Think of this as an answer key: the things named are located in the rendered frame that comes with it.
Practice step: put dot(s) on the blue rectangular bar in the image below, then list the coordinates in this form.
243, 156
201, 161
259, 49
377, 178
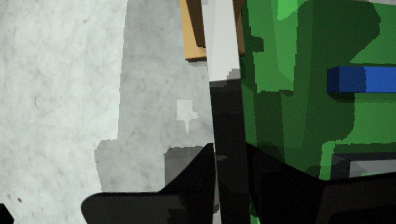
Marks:
361, 79

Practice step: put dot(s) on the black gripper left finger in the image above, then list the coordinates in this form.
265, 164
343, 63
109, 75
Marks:
188, 199

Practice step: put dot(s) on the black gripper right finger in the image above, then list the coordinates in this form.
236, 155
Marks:
282, 194

